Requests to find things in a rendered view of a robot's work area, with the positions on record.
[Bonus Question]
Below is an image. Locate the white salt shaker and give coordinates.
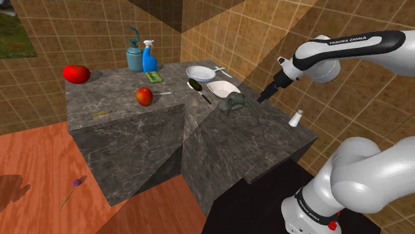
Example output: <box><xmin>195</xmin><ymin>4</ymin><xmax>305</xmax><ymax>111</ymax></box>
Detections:
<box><xmin>288</xmin><ymin>109</ymin><xmax>304</xmax><ymax>128</ymax></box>

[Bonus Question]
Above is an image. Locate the white spoon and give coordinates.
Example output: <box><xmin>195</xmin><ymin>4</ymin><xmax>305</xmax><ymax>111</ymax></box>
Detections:
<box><xmin>213</xmin><ymin>66</ymin><xmax>233</xmax><ymax>79</ymax></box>

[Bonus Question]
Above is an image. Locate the white bowl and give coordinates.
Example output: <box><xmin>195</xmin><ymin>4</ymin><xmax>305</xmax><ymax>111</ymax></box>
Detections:
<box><xmin>206</xmin><ymin>80</ymin><xmax>241</xmax><ymax>99</ymax></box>

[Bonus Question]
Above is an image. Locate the white round plate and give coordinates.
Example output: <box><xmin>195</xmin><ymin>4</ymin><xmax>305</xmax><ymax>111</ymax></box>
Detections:
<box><xmin>186</xmin><ymin>65</ymin><xmax>217</xmax><ymax>83</ymax></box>

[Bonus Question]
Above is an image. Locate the green sponge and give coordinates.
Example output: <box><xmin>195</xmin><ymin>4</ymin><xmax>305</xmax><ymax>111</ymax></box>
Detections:
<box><xmin>145</xmin><ymin>71</ymin><xmax>163</xmax><ymax>84</ymax></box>

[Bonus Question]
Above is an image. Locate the black robot stand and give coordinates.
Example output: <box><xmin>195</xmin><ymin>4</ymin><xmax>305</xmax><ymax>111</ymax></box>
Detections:
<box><xmin>201</xmin><ymin>158</ymin><xmax>382</xmax><ymax>234</ymax></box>

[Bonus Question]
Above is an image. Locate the blue spray bottle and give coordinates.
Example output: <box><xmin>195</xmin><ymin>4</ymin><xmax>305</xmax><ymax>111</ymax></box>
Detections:
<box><xmin>142</xmin><ymin>39</ymin><xmax>158</xmax><ymax>73</ymax></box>

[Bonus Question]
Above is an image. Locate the red apple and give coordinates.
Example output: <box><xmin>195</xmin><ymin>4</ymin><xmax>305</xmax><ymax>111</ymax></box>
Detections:
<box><xmin>136</xmin><ymin>86</ymin><xmax>154</xmax><ymax>108</ymax></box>

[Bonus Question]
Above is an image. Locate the teal soap dispenser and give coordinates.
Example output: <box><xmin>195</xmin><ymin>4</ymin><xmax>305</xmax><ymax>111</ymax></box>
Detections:
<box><xmin>126</xmin><ymin>26</ymin><xmax>144</xmax><ymax>73</ymax></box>

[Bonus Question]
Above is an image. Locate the yellow pencil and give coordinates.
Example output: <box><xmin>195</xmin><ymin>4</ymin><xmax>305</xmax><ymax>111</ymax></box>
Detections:
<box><xmin>90</xmin><ymin>110</ymin><xmax>118</xmax><ymax>118</ymax></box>

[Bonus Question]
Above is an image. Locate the red tomato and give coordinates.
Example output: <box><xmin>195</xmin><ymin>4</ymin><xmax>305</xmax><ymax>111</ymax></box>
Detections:
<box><xmin>63</xmin><ymin>64</ymin><xmax>92</xmax><ymax>84</ymax></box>

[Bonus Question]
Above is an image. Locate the purple flower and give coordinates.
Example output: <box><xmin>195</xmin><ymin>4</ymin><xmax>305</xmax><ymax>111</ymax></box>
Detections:
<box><xmin>58</xmin><ymin>179</ymin><xmax>82</xmax><ymax>211</ymax></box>

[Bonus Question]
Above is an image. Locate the window with grass view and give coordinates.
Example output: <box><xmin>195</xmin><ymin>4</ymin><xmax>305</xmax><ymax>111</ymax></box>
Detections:
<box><xmin>0</xmin><ymin>0</ymin><xmax>39</xmax><ymax>60</ymax></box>

